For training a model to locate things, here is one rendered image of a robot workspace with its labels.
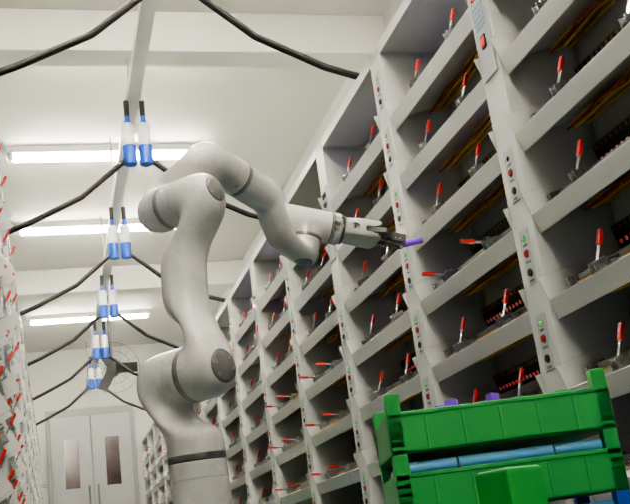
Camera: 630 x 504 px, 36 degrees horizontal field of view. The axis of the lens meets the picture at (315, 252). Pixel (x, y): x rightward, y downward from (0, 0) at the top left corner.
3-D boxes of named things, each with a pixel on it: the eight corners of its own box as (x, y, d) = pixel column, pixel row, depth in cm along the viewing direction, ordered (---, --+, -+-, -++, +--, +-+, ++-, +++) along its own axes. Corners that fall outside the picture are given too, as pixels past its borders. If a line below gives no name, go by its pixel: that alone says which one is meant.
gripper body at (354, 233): (343, 209, 249) (384, 217, 251) (333, 222, 259) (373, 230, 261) (340, 236, 247) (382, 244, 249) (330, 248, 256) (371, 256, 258)
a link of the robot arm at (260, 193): (244, 214, 226) (326, 265, 246) (252, 156, 233) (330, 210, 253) (217, 224, 231) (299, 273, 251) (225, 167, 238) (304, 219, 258)
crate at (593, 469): (401, 519, 124) (392, 455, 126) (387, 523, 143) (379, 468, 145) (630, 488, 125) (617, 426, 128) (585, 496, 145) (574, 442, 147)
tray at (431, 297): (521, 247, 217) (502, 209, 219) (426, 315, 272) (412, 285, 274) (592, 220, 224) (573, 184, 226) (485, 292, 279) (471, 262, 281)
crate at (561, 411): (392, 455, 126) (383, 394, 128) (379, 468, 145) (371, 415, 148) (617, 426, 128) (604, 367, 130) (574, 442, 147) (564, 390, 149)
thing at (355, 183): (386, 143, 298) (368, 104, 300) (334, 212, 353) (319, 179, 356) (442, 126, 304) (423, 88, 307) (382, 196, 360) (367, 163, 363)
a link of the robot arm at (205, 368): (192, 410, 208) (248, 396, 199) (150, 405, 199) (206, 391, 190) (184, 195, 225) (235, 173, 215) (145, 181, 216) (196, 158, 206)
